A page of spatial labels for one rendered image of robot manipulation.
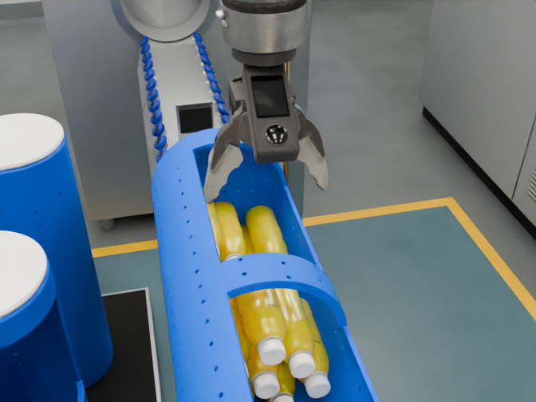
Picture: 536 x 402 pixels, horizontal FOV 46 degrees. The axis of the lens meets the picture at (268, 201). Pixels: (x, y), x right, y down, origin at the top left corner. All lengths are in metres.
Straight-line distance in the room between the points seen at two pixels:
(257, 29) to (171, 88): 1.53
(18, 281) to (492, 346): 1.84
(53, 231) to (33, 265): 0.46
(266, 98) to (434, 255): 2.31
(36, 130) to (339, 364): 1.07
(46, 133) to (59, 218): 0.23
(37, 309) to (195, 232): 0.39
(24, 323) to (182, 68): 1.28
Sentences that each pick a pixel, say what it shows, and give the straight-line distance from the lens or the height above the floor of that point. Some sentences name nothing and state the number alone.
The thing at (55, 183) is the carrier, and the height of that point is 0.94.
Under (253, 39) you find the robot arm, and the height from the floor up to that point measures 1.63.
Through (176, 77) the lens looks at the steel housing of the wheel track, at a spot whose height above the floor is 0.93.
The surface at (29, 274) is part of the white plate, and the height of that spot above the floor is 1.04.
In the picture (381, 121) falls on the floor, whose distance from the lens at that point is 3.91.
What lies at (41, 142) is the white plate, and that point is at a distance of 1.73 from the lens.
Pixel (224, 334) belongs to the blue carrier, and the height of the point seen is 1.22.
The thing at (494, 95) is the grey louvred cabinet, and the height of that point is 0.50.
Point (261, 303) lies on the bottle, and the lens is 0.98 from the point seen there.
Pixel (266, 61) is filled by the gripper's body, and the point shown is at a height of 1.60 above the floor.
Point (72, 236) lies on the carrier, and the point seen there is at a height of 0.75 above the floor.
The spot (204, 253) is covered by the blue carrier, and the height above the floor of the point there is 1.22.
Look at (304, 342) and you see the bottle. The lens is 1.00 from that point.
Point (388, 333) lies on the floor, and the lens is 2.55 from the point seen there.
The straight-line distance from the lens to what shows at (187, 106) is 1.73.
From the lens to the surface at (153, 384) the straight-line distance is 2.20.
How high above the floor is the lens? 1.87
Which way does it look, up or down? 36 degrees down
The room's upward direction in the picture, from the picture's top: straight up
